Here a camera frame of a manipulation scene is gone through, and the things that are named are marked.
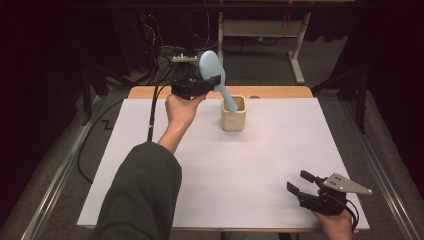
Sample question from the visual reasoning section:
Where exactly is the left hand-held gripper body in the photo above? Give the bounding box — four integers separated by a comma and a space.
170, 53, 206, 101

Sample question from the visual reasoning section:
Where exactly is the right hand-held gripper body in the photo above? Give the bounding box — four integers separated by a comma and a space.
297, 173, 373, 216

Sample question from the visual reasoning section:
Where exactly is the light blue rice spoon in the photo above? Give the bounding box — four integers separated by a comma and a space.
198, 49, 240, 114

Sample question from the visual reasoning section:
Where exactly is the cream square cup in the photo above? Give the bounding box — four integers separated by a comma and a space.
221, 94, 248, 132

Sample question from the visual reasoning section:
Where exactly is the person's left hand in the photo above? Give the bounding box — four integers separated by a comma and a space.
164, 92, 208, 133

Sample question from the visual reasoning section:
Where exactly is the person's right hand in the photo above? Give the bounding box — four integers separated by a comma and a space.
311, 208, 356, 240

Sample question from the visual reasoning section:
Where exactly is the white table mat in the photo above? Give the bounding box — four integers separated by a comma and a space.
77, 97, 370, 231

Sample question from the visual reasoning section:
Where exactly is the wooden table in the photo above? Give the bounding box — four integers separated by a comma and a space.
77, 85, 370, 234

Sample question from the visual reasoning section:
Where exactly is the dark equipment case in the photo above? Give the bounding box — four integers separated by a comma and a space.
111, 11, 161, 84

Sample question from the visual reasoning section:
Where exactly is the black stand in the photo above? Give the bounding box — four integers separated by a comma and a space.
79, 64, 111, 127
311, 63, 369, 135

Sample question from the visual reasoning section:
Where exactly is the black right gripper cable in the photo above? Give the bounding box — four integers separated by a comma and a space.
344, 199, 361, 234

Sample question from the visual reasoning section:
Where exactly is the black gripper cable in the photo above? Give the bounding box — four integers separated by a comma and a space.
344, 199, 361, 234
76, 64, 174, 184

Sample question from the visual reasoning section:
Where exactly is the tangle of black cables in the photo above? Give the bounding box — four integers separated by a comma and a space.
143, 13, 221, 86

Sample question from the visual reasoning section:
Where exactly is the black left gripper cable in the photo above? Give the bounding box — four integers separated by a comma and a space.
76, 64, 174, 184

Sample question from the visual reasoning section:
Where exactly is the aluminium floor rail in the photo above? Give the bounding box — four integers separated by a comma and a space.
19, 94, 108, 240
338, 98, 421, 240

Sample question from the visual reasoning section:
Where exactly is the white metal stand frame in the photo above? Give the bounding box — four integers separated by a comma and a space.
214, 0, 313, 86

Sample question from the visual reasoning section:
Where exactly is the orange cable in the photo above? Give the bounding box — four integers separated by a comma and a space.
278, 0, 295, 39

